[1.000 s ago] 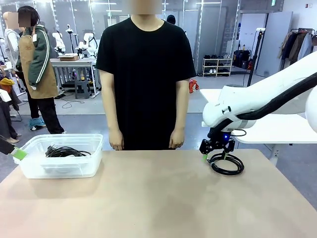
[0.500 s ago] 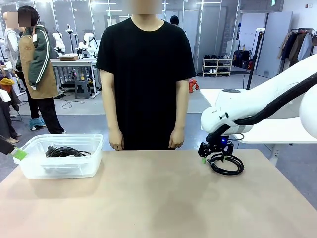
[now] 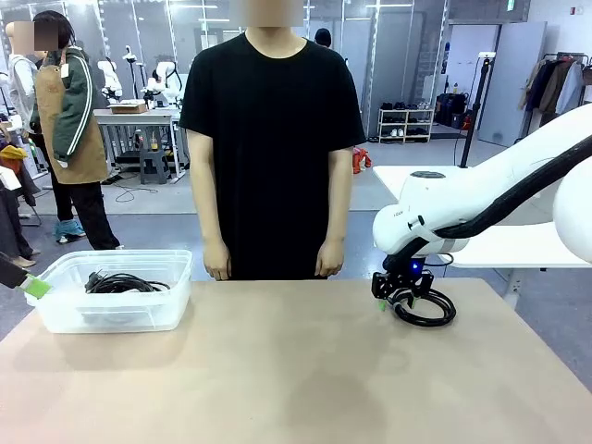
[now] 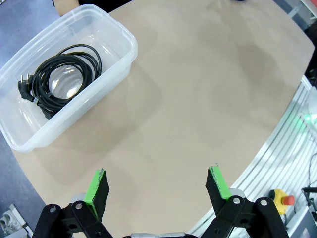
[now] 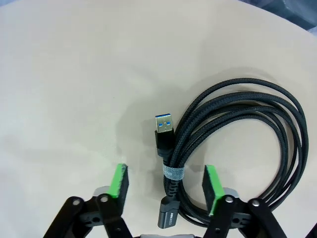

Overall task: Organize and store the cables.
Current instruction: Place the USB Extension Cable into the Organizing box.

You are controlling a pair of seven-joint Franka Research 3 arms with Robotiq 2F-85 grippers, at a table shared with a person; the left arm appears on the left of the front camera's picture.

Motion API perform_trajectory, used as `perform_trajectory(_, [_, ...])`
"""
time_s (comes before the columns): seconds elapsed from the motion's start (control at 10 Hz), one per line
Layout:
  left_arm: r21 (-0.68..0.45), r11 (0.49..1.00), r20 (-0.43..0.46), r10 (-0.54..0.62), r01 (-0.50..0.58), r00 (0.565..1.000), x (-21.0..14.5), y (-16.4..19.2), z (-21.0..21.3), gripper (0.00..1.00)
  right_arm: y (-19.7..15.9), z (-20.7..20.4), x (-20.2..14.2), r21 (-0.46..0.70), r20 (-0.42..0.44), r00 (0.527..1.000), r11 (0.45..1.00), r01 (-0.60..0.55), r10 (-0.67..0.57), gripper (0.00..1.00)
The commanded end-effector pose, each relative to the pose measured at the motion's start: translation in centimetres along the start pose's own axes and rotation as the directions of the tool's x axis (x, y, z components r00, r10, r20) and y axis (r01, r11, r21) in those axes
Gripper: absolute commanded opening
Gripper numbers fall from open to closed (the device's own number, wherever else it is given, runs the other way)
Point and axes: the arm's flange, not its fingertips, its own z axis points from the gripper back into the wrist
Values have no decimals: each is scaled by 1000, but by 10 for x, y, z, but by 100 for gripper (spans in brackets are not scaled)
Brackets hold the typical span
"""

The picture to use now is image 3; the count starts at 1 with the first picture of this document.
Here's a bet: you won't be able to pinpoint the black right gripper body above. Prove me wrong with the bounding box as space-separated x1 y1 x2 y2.
390 269 426 291

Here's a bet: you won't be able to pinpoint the thin black cable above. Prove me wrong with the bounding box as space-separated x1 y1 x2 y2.
391 287 458 327

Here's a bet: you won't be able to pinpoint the person's right forearm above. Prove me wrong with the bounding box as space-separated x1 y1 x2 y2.
187 129 230 253

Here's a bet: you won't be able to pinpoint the person's left forearm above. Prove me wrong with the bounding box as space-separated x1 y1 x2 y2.
323 145 355 246

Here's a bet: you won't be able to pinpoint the person's left hand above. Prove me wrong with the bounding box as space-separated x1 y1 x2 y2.
314 240 346 278

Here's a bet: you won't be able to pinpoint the person's right hand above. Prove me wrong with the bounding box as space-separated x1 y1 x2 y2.
203 240 232 282

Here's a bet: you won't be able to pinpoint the clear plastic storage box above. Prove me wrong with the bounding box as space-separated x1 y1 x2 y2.
23 249 194 335

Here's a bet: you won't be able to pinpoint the dark hanging coat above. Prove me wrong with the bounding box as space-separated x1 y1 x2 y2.
0 156 37 267

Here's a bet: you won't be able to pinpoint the white side table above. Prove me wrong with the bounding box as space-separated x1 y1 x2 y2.
372 165 592 297

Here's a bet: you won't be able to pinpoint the red bag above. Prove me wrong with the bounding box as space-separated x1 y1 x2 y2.
352 147 373 175

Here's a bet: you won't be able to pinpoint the bystander in brown apron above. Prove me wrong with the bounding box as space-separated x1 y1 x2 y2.
30 9 122 251

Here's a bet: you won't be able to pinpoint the white shoe rack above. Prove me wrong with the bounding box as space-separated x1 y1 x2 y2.
377 107 436 143

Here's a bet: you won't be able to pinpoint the black bags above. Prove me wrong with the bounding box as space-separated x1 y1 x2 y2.
436 92 474 130

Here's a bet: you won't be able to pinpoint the grey step stool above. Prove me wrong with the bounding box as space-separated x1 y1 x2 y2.
138 150 170 185

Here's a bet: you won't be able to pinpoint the person's torso black T-shirt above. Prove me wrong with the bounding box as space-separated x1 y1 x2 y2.
179 27 366 282

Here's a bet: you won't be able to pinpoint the grey workbench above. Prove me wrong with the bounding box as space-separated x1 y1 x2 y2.
93 108 186 179

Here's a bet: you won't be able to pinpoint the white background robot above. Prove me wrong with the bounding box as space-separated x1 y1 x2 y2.
145 59 184 107
96 57 124 101

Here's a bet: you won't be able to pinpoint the clothes rack with coats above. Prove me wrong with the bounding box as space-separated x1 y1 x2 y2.
512 51 592 150

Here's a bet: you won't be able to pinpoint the black tripod with white head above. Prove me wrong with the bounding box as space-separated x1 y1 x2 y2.
122 44 140 101

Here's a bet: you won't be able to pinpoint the right arm black cable sleeve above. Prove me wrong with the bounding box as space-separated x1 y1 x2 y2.
382 133 592 275

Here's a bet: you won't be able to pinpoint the black camera pole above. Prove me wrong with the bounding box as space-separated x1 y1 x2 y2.
459 52 497 168

